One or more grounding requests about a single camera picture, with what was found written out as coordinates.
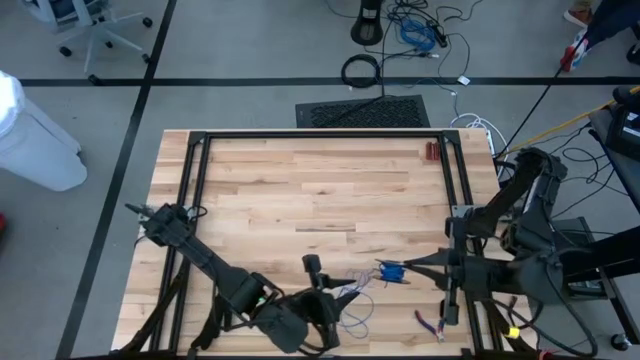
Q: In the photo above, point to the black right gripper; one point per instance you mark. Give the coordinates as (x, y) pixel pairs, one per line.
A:
(480, 277)

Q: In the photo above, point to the small red block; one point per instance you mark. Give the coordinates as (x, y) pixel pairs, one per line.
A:
(433, 151)

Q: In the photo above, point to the white trash bin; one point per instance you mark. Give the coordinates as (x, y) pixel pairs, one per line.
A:
(35, 145)

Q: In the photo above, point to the black round foot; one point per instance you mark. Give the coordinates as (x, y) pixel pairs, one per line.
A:
(621, 342)

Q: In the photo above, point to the black cylindrical bin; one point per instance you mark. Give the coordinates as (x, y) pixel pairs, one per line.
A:
(367, 30)

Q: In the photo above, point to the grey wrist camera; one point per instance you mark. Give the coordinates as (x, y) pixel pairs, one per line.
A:
(542, 277)
(282, 327)

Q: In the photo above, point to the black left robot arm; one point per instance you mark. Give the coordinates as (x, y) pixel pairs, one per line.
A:
(210, 260)

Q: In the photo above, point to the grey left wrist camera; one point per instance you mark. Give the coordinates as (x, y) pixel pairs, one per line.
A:
(282, 327)

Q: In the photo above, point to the person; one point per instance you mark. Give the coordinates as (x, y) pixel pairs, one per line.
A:
(612, 17)
(579, 16)

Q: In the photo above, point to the grey side table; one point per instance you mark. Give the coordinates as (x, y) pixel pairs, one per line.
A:
(620, 180)

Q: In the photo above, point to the white power strip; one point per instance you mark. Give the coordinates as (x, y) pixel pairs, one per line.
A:
(490, 142)

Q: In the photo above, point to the white blue office chair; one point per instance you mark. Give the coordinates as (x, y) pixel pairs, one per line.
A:
(97, 30)

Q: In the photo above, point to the black side table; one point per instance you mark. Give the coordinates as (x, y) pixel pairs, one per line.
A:
(600, 250)

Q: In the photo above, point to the black power strip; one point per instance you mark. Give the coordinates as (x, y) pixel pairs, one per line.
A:
(440, 36)

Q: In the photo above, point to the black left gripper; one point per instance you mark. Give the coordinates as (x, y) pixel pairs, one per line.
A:
(317, 307)

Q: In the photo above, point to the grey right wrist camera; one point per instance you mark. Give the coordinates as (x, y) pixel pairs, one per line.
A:
(542, 277)

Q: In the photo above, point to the small white adapter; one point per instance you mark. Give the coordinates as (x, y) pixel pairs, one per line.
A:
(463, 80)

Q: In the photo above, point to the black slanted pole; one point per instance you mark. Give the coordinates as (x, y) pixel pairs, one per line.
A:
(530, 112)

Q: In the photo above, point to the black perforated floor mat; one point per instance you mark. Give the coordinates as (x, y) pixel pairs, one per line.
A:
(360, 114)

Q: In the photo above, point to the black equipment case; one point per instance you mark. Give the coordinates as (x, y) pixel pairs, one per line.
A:
(625, 135)

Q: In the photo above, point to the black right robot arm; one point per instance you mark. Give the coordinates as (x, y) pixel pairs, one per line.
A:
(510, 200)

